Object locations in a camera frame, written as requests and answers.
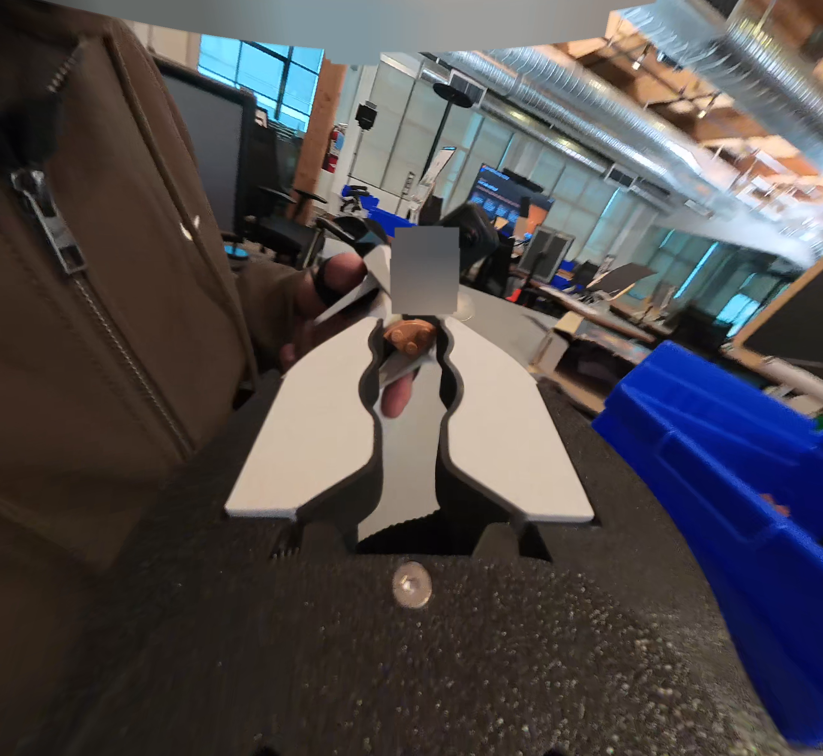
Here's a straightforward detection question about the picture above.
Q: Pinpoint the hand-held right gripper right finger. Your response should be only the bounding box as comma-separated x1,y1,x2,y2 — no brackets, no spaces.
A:
437,318,595,523

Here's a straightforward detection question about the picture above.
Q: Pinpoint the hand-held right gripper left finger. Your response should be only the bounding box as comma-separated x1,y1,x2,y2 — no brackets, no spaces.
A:
225,318,384,522

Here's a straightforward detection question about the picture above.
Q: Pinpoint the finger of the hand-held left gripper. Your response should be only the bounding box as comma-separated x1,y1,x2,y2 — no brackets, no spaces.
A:
363,243,394,300

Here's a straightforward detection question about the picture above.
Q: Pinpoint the small brown curved brick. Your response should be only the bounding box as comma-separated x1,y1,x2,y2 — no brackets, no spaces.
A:
384,318,438,356

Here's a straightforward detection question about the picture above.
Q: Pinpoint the blue plastic bin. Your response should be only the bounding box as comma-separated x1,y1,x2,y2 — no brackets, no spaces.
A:
592,340,823,747

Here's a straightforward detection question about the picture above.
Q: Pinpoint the black framed grey screen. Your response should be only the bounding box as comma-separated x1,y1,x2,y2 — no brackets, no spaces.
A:
517,225,575,281

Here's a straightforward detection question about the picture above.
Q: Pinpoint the black office chair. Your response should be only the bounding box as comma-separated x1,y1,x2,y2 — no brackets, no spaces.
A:
244,120,329,268

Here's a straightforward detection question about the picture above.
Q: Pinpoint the cardboard box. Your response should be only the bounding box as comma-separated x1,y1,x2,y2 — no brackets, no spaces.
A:
530,311,650,413

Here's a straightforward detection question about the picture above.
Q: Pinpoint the red fire extinguisher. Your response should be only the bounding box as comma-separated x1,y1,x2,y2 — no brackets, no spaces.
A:
321,123,348,175

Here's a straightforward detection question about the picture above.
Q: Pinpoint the black framed monitor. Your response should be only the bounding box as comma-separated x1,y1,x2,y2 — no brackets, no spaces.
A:
151,55,258,236

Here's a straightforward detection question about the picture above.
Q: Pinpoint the person's brown jacket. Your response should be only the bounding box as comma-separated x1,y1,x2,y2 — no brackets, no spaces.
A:
0,0,258,577

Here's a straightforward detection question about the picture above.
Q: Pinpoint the black wood-edged divider panel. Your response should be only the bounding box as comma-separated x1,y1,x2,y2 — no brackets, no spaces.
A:
730,258,823,365

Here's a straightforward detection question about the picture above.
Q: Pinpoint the large dark wall screen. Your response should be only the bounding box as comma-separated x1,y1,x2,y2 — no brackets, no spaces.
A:
468,163,554,223

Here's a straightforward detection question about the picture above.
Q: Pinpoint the wooden support post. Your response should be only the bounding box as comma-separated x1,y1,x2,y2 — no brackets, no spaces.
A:
292,58,348,217

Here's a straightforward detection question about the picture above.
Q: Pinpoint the silver ventilation duct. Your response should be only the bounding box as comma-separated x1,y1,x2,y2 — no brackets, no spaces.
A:
611,0,823,146
444,49,823,268

